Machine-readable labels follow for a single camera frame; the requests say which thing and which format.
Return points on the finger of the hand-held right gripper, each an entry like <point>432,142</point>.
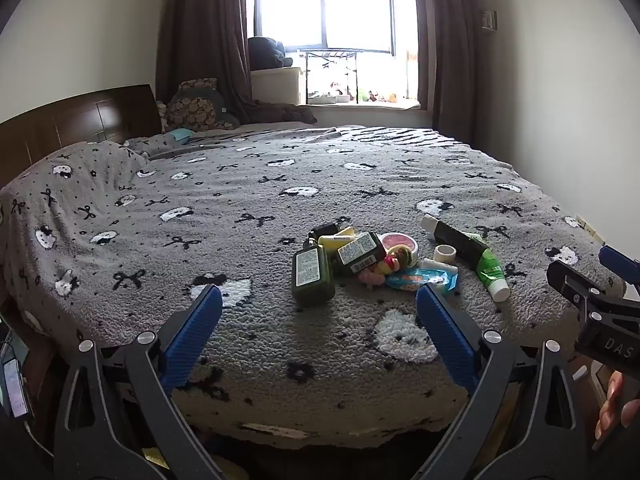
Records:
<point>617,260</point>
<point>570,280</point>

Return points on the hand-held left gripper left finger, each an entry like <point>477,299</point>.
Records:
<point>192,330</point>

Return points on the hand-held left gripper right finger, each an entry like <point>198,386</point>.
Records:
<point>445,335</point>

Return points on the white tape roll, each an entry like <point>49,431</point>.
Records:
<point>444,253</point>

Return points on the dark green bottle white label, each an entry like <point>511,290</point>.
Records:
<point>310,270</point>
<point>357,250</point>

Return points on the person's right hand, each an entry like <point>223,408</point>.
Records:
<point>612,410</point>

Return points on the blue wipes packet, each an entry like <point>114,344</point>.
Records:
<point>415,280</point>

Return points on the small white tube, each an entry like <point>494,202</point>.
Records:
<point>440,265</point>

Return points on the light green tube white cap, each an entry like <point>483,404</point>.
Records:
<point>492,275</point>

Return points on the green pink round toy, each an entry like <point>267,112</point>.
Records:
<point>402,256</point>

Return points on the pink doll toy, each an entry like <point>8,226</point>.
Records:
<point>372,275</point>

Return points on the dark green tube white cap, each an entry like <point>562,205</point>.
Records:
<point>455,237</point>

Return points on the pink round lidded container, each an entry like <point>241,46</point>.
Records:
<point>398,241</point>

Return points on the yellow tube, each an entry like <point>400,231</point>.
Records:
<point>337,239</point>

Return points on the grey printed blanket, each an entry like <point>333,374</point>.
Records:
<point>250,185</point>

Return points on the small dark bottle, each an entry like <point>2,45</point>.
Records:
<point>325,230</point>

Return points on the smartphone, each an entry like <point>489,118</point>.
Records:
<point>15,385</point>

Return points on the light blue small cloth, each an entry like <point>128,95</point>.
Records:
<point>180,134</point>

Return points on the patterned dark pillow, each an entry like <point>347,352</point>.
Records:
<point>195,105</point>

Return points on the dark cloth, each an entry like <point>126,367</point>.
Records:
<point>280,111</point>

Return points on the brown wooden headboard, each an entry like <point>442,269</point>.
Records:
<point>75,120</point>

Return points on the white storage box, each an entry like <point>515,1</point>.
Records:
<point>277,85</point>

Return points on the brown curtain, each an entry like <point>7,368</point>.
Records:
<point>210,35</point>
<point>450,50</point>

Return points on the dark plush bundle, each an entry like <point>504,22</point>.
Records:
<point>267,52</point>

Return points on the metal drying rack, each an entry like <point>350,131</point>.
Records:
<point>330,55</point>

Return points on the window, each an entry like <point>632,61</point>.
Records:
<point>350,10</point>

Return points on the wall socket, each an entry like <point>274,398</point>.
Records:
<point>586,226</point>

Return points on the wall light switch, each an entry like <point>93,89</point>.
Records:
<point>490,19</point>

